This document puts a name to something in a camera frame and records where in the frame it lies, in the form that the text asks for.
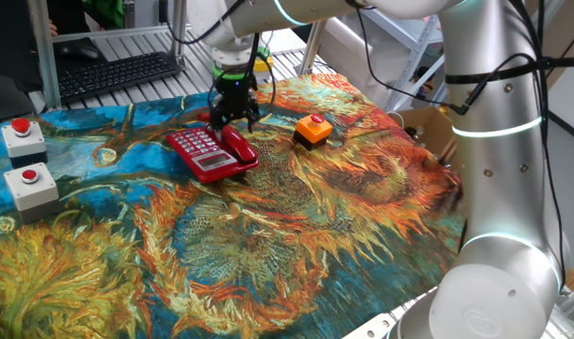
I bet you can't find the orange box red mushroom button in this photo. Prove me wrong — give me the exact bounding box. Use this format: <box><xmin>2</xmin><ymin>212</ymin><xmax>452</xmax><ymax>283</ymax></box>
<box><xmin>293</xmin><ymin>113</ymin><xmax>334</xmax><ymax>152</ymax></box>

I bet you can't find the grey box small red button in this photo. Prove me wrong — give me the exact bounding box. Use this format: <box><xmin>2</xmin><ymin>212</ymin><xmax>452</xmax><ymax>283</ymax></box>
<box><xmin>3</xmin><ymin>162</ymin><xmax>62</xmax><ymax>224</ymax></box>

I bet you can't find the black computer keyboard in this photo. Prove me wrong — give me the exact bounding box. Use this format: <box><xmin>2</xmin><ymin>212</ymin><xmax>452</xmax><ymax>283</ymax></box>
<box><xmin>56</xmin><ymin>50</ymin><xmax>184</xmax><ymax>105</ymax></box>

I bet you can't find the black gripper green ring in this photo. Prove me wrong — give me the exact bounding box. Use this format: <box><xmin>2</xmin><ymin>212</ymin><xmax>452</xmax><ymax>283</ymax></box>
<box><xmin>207</xmin><ymin>64</ymin><xmax>262</xmax><ymax>135</ymax></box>

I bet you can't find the brown wooden board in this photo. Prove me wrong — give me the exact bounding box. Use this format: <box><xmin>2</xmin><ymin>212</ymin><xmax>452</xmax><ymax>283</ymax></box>
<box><xmin>545</xmin><ymin>0</ymin><xmax>574</xmax><ymax>89</ymax></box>

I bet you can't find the black looped gripper cable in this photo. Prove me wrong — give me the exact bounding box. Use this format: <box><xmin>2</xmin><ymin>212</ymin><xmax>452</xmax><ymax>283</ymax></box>
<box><xmin>166</xmin><ymin>0</ymin><xmax>279</xmax><ymax>112</ymax></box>

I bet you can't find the black computer mouse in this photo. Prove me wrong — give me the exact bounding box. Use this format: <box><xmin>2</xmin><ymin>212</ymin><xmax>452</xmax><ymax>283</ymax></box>
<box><xmin>60</xmin><ymin>41</ymin><xmax>102</xmax><ymax>60</ymax></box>

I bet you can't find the red telephone handset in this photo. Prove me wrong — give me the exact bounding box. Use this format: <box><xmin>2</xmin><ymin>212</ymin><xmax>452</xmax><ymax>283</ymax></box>
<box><xmin>219</xmin><ymin>124</ymin><xmax>260</xmax><ymax>165</ymax></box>

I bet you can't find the thick aluminium frame post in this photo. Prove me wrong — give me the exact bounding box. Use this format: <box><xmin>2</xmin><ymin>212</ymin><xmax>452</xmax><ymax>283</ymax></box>
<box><xmin>26</xmin><ymin>0</ymin><xmax>63</xmax><ymax>112</ymax></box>

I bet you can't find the white metal shelf frame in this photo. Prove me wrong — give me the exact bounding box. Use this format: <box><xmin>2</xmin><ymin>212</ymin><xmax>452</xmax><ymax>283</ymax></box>
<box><xmin>361</xmin><ymin>8</ymin><xmax>449</xmax><ymax>113</ymax></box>

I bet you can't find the person's dark clothed torso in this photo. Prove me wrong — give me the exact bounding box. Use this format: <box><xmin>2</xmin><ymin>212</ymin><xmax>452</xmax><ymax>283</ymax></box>
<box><xmin>46</xmin><ymin>0</ymin><xmax>124</xmax><ymax>34</ymax></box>

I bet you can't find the black monitor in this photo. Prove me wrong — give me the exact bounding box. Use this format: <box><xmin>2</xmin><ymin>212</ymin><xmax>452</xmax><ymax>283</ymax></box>
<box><xmin>0</xmin><ymin>0</ymin><xmax>46</xmax><ymax>126</ymax></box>

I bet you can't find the red telephone base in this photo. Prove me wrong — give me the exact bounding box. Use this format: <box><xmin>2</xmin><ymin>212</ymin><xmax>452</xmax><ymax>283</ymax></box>
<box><xmin>165</xmin><ymin>122</ymin><xmax>260</xmax><ymax>185</ymax></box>

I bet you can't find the thin aluminium frame post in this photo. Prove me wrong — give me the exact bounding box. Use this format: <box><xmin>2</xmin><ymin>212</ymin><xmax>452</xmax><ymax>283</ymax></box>
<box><xmin>170</xmin><ymin>0</ymin><xmax>189</xmax><ymax>57</ymax></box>

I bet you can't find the sunflower painting tablecloth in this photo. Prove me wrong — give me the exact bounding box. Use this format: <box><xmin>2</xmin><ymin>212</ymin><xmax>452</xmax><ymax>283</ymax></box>
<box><xmin>0</xmin><ymin>73</ymin><xmax>467</xmax><ymax>339</ymax></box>

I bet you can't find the grey box large red button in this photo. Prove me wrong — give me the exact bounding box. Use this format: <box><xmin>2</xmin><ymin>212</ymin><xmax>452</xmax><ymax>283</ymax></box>
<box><xmin>1</xmin><ymin>117</ymin><xmax>49</xmax><ymax>170</ymax></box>

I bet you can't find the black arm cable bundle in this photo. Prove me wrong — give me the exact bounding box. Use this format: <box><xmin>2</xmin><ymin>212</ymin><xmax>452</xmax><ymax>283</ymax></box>
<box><xmin>347</xmin><ymin>0</ymin><xmax>574</xmax><ymax>288</ymax></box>

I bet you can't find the brown cardboard box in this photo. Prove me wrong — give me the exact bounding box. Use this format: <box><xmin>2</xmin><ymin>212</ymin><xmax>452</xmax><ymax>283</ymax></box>
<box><xmin>390</xmin><ymin>106</ymin><xmax>457</xmax><ymax>165</ymax></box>

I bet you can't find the yellow grey switch box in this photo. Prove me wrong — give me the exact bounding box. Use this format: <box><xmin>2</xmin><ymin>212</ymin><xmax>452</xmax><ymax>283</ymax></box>
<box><xmin>253</xmin><ymin>46</ymin><xmax>275</xmax><ymax>74</ymax></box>

